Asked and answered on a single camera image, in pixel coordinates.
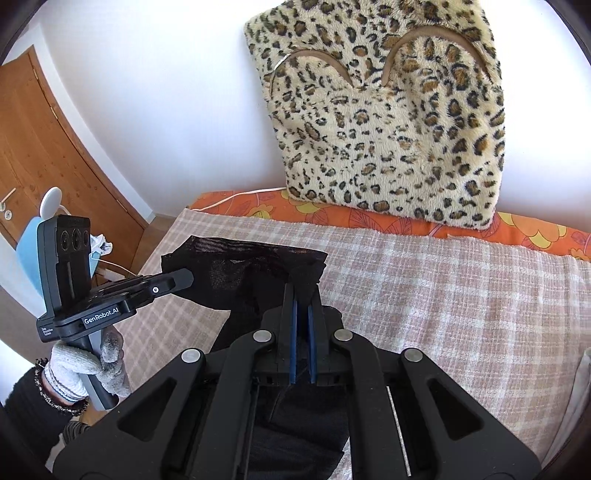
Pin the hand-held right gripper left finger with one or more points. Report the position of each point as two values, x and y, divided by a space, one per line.
292 341

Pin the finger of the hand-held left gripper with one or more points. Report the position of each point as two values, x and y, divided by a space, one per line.
161 284

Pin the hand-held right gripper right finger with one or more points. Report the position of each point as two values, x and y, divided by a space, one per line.
313 341

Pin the black t-shirt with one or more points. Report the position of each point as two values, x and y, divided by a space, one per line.
240 286

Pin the person's left forearm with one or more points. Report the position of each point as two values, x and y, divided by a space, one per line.
27 410

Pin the person's left hand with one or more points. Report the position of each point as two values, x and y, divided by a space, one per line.
74 364

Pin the light blue chair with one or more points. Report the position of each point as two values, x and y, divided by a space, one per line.
30 244

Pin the wooden door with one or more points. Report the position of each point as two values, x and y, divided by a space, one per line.
69 152

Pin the beige checked blanket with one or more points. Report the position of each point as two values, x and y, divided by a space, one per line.
438 300

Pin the leopard print cushion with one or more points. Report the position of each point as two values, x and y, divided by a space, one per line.
392 138

